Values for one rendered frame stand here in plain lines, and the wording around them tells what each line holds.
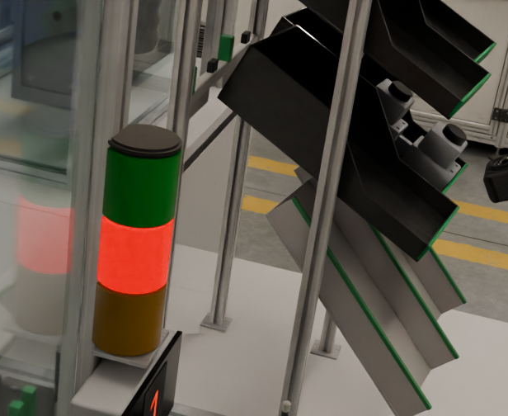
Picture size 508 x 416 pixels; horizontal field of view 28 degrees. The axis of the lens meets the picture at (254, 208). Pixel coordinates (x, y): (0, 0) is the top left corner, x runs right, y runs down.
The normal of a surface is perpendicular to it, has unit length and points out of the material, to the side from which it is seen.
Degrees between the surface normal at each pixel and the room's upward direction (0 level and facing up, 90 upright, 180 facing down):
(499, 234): 0
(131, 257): 90
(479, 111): 90
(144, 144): 0
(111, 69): 90
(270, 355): 0
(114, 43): 90
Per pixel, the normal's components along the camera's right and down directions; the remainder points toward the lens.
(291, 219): -0.41, 0.33
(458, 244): 0.14, -0.91
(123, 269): -0.15, 0.39
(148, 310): 0.59, 0.40
